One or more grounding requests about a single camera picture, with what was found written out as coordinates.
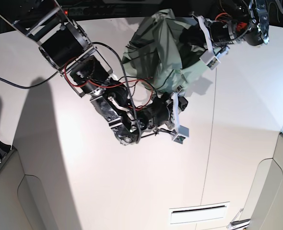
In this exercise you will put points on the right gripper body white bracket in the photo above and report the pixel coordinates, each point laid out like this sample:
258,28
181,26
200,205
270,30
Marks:
173,121

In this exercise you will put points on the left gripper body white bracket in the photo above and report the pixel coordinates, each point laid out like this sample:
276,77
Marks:
214,50

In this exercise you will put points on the green T-shirt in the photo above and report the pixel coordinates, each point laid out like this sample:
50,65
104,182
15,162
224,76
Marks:
159,53

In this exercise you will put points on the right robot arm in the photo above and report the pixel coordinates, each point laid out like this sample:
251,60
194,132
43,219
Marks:
132,106

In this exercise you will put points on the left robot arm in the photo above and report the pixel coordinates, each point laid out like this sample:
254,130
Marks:
237,21

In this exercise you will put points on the metal clamp stand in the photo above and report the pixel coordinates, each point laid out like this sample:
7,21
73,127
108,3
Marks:
238,224

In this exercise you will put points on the beige right side panel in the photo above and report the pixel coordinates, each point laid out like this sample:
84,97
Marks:
264,205

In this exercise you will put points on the beige panel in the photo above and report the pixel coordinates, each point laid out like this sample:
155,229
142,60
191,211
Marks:
264,205
23,201

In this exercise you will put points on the beige left side panel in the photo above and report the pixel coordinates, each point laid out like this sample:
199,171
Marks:
23,201

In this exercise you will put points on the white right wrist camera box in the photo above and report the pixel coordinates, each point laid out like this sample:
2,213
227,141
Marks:
181,134

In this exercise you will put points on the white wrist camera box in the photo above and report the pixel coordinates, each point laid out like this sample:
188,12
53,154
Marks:
181,134
210,60

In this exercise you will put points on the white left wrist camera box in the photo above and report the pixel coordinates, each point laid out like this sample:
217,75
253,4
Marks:
210,60

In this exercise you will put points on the white table cable slot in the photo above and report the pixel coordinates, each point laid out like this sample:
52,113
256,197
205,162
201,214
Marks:
198,214

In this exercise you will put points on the white power strip red switch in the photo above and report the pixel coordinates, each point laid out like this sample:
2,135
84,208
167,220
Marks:
88,11

